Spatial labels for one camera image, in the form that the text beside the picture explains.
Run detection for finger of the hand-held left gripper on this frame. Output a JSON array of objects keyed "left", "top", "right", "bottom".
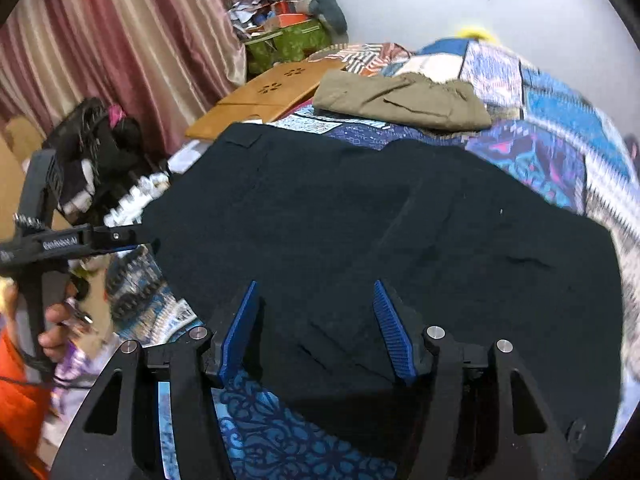
[
  {"left": 90, "top": 225, "right": 147, "bottom": 245},
  {"left": 90, "top": 241, "right": 162, "bottom": 257}
]

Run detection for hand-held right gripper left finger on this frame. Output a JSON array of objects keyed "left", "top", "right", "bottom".
[{"left": 50, "top": 280, "right": 263, "bottom": 480}]

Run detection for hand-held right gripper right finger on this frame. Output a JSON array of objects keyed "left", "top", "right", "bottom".
[{"left": 374, "top": 280, "right": 576, "bottom": 480}]

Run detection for black pants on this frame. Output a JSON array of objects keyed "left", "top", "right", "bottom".
[{"left": 142, "top": 122, "right": 623, "bottom": 466}]

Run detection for khaki pants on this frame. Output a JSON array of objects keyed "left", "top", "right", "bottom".
[{"left": 312, "top": 70, "right": 493, "bottom": 133}]

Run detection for person's left hand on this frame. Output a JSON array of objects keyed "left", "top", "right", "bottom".
[{"left": 37, "top": 282, "right": 98, "bottom": 363}]

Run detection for white floral cloth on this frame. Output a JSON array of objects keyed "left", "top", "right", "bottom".
[{"left": 102, "top": 172, "right": 173, "bottom": 228}]

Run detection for black chair with clothes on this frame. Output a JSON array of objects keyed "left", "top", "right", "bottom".
[{"left": 42, "top": 97, "right": 156, "bottom": 216}]

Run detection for white folded cloth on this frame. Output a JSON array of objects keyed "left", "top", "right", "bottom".
[{"left": 167, "top": 139, "right": 213, "bottom": 173}]

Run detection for striped red and gold curtain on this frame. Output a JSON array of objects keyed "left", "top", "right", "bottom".
[{"left": 0, "top": 0, "right": 248, "bottom": 156}]

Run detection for wooden lap desk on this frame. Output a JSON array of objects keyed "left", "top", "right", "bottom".
[{"left": 185, "top": 57, "right": 348, "bottom": 141}]

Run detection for green storage box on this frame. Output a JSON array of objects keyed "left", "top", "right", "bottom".
[{"left": 244, "top": 19, "right": 335, "bottom": 78}]

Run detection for blue patchwork quilt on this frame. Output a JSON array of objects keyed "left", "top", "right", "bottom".
[{"left": 105, "top": 37, "right": 640, "bottom": 480}]

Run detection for orange striped blanket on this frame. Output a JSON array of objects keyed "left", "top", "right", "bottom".
[{"left": 310, "top": 42, "right": 416, "bottom": 78}]

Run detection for grey curved pillow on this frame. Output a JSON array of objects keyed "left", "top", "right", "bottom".
[{"left": 267, "top": 0, "right": 349, "bottom": 36}]

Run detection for yellow foam tube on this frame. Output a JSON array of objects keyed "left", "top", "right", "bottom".
[{"left": 457, "top": 25, "right": 501, "bottom": 45}]

